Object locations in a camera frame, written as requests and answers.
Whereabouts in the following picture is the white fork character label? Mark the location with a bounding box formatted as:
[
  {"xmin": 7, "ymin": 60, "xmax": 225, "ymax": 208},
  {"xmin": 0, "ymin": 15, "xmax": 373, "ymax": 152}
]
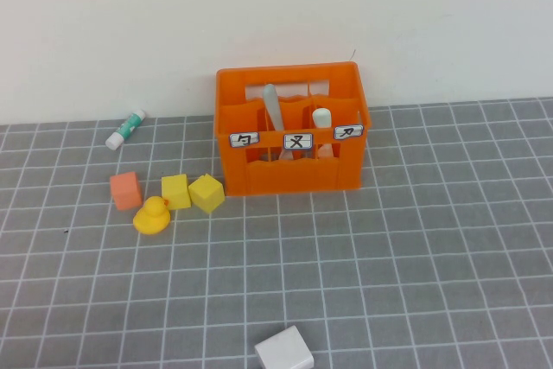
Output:
[{"xmin": 283, "ymin": 131, "xmax": 314, "ymax": 150}]

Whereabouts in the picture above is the grey grid table mat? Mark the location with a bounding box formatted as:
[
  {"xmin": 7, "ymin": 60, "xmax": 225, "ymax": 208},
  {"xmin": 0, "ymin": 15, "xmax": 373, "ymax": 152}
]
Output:
[{"xmin": 0, "ymin": 96, "xmax": 553, "ymax": 369}]

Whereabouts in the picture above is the white plastic knife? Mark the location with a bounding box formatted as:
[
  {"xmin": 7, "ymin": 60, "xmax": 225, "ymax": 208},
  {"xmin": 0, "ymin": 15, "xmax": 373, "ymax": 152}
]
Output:
[{"xmin": 311, "ymin": 108, "xmax": 336, "ymax": 159}]

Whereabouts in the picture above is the orange foam cube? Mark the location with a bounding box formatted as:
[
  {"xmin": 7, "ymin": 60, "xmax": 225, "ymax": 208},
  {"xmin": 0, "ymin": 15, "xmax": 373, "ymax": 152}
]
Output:
[{"xmin": 109, "ymin": 170, "xmax": 143, "ymax": 212}]

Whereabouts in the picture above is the white green glue stick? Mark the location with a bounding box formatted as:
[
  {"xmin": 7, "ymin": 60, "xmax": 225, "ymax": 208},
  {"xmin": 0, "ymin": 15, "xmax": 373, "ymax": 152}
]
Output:
[{"xmin": 105, "ymin": 108, "xmax": 147, "ymax": 151}]

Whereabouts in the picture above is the white knife character label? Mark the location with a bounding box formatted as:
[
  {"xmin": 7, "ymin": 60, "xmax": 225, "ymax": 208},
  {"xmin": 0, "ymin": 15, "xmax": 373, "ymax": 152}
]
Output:
[{"xmin": 334, "ymin": 124, "xmax": 365, "ymax": 141}]

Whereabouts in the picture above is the white spoon character label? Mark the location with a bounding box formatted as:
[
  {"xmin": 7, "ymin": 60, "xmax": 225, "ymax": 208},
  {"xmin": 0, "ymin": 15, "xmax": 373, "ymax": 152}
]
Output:
[{"xmin": 228, "ymin": 130, "xmax": 261, "ymax": 150}]

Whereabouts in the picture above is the yellow foam cube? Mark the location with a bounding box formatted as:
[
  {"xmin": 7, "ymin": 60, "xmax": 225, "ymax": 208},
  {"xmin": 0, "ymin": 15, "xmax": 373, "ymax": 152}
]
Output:
[
  {"xmin": 161, "ymin": 173, "xmax": 192, "ymax": 211},
  {"xmin": 188, "ymin": 173, "xmax": 226, "ymax": 215}
]

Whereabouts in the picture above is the yellow rubber duck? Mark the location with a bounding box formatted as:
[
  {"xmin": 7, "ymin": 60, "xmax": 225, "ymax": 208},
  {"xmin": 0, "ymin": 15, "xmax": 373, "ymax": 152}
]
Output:
[{"xmin": 132, "ymin": 195, "xmax": 170, "ymax": 237}]

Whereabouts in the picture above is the grey plastic fork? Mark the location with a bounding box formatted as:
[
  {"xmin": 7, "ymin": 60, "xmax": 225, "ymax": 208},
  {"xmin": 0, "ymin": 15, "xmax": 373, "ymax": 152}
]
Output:
[{"xmin": 262, "ymin": 83, "xmax": 297, "ymax": 162}]

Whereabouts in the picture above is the white rectangular box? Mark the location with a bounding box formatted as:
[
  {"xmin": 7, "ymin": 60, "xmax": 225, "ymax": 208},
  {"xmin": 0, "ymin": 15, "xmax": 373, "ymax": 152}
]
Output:
[{"xmin": 253, "ymin": 324, "xmax": 315, "ymax": 369}]

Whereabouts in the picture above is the orange plastic cutlery crate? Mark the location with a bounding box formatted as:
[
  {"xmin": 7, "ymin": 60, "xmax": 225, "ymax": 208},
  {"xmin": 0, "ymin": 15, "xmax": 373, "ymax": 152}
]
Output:
[{"xmin": 214, "ymin": 60, "xmax": 372, "ymax": 197}]

